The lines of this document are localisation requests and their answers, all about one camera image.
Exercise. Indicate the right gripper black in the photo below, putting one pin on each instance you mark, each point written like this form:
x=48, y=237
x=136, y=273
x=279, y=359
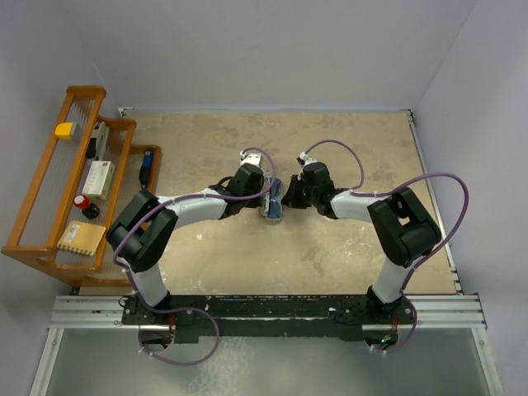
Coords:
x=291, y=199

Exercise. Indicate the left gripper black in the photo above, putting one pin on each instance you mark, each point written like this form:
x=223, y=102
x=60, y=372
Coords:
x=254, y=203

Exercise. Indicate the white printed glasses case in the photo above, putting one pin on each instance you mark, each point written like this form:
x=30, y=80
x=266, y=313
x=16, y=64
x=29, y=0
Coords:
x=265, y=198

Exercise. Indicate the blue sunglasses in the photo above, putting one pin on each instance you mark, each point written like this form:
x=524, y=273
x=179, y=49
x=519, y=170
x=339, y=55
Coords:
x=274, y=211

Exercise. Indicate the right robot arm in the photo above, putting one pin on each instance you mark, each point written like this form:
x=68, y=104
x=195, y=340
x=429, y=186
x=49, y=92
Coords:
x=405, y=230

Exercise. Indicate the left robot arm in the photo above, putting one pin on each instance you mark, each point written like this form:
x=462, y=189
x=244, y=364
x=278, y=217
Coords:
x=140, y=234

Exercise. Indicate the blue black utility knife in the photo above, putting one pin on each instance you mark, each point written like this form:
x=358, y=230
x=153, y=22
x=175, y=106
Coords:
x=146, y=169

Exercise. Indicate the white red box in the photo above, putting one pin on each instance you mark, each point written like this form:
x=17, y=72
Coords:
x=98, y=181

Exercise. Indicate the grey black stapler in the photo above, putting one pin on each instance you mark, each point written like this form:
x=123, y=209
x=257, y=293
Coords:
x=97, y=144

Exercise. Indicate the wooden tiered shelf rack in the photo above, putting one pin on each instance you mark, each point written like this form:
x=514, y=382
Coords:
x=47, y=208

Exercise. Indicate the yellow grey eraser block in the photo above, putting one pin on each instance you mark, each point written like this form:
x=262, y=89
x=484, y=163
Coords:
x=66, y=130

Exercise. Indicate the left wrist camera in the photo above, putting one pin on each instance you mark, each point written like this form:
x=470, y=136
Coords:
x=254, y=159

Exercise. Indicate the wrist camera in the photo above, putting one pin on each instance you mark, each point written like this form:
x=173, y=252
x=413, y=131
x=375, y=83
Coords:
x=254, y=159
x=307, y=158

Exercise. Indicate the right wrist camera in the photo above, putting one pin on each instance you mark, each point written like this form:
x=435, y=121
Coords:
x=307, y=158

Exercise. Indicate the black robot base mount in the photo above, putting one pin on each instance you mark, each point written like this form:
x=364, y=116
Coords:
x=349, y=318

